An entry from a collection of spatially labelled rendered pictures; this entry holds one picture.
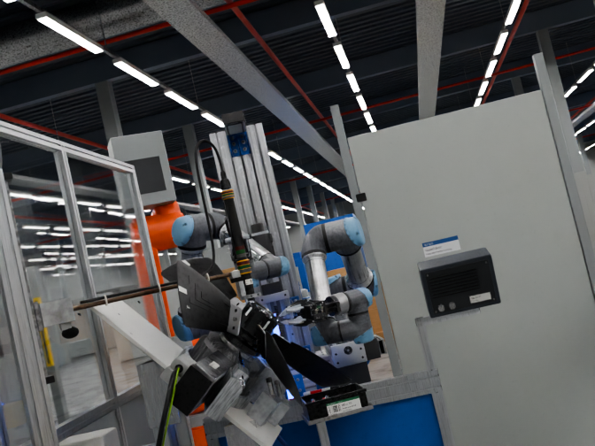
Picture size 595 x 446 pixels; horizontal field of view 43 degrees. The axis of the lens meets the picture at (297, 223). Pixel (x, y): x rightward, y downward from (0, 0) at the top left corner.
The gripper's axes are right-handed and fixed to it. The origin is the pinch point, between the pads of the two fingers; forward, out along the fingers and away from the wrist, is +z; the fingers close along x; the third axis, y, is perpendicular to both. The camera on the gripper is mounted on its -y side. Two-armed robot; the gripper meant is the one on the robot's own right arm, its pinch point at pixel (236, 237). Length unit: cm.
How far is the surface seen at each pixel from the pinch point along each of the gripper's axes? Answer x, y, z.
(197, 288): 14.0, 14.1, 26.5
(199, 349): 18.7, 32.2, 12.2
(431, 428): -54, 83, -29
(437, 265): -68, 25, -20
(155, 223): 71, -53, -397
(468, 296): -77, 39, -21
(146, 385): 37, 39, 11
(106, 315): 43.6, 15.5, 15.7
